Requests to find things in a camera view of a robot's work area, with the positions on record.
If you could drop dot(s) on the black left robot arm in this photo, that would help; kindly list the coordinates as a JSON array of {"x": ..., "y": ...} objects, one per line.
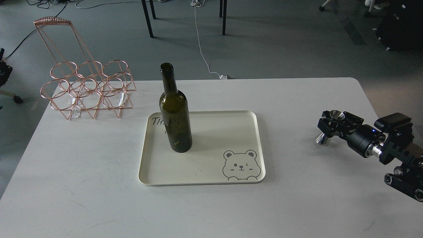
[{"x": 5, "y": 70}]

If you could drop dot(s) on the black table legs left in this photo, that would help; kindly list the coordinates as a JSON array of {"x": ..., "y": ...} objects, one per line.
[{"x": 147, "y": 15}]

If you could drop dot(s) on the rose gold wire bottle rack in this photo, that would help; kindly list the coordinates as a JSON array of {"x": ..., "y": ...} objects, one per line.
[{"x": 90, "y": 86}]

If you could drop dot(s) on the black table legs right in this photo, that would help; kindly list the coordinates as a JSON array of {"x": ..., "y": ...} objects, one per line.
[{"x": 223, "y": 14}]

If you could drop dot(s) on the dark cabinet top right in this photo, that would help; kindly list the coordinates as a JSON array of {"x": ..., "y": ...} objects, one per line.
[{"x": 401, "y": 28}]

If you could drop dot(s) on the silver steel jigger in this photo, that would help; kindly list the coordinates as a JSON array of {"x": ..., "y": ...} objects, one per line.
[{"x": 328, "y": 125}]

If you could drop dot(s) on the black table legs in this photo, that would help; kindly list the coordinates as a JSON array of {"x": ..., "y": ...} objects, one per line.
[
  {"x": 147, "y": 15},
  {"x": 223, "y": 14}
]

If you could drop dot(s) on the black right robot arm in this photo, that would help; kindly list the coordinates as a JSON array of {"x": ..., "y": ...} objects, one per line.
[{"x": 390, "y": 138}]

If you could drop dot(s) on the cream bear serving tray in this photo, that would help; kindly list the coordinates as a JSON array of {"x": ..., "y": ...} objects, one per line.
[{"x": 226, "y": 149}]

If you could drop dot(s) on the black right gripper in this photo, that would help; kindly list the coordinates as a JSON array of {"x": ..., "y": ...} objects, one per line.
[{"x": 363, "y": 137}]

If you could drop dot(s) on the dark green wine bottle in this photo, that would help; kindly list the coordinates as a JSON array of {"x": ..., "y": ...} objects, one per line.
[{"x": 175, "y": 113}]

